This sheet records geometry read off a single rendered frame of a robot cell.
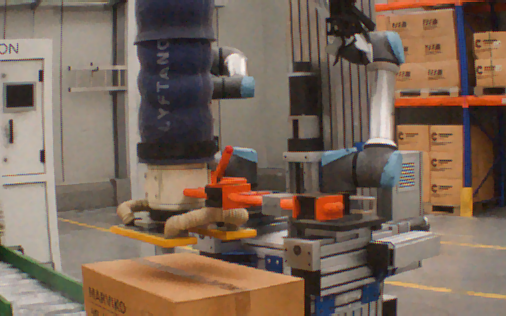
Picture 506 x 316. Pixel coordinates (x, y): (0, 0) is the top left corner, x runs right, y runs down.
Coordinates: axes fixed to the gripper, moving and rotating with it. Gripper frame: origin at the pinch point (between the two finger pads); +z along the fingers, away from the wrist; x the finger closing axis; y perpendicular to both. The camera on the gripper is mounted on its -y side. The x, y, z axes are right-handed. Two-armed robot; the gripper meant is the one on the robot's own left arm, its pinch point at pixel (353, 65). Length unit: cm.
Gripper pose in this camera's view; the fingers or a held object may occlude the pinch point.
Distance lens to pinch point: 216.7
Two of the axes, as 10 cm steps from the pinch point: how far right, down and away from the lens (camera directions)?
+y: -7.6, 0.6, -6.5
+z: 0.3, 10.0, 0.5
